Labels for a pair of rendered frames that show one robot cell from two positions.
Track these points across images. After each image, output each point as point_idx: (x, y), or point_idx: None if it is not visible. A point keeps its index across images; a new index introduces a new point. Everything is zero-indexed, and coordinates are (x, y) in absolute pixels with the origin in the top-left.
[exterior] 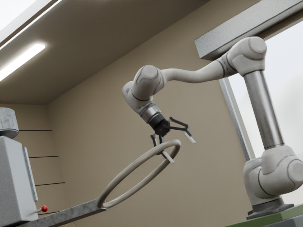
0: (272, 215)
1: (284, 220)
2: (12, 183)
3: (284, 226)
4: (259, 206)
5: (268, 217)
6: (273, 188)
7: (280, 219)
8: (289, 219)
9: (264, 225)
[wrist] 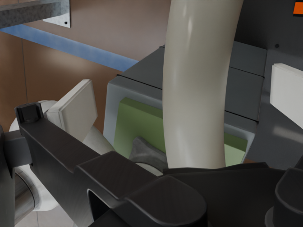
0: (134, 106)
1: (120, 88)
2: None
3: (127, 83)
4: (155, 164)
5: (141, 109)
6: (94, 127)
7: (127, 98)
8: (113, 83)
9: (157, 102)
